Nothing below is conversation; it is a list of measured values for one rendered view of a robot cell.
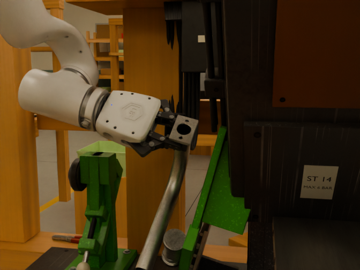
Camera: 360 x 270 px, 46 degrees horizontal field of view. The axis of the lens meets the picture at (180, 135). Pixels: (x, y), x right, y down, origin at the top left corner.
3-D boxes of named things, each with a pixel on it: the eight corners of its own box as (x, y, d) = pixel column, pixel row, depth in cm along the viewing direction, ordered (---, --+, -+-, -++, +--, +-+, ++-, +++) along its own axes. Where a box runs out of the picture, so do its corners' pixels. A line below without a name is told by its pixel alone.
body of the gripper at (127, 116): (84, 119, 76) (143, 137, 75) (107, 78, 82) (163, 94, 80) (90, 141, 83) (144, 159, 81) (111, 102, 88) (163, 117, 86)
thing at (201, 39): (261, 73, 88) (264, -3, 86) (180, 72, 92) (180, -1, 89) (262, 72, 100) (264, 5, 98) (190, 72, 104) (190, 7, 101)
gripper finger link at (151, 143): (147, 143, 77) (182, 154, 76) (153, 129, 78) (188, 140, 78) (147, 152, 79) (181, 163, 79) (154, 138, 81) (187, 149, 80)
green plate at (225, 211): (233, 266, 68) (272, 142, 64) (183, 249, 69) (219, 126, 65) (237, 238, 79) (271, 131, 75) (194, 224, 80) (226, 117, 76)
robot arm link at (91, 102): (74, 112, 77) (90, 117, 76) (95, 77, 81) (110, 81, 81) (81, 137, 84) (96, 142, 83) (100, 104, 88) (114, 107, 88)
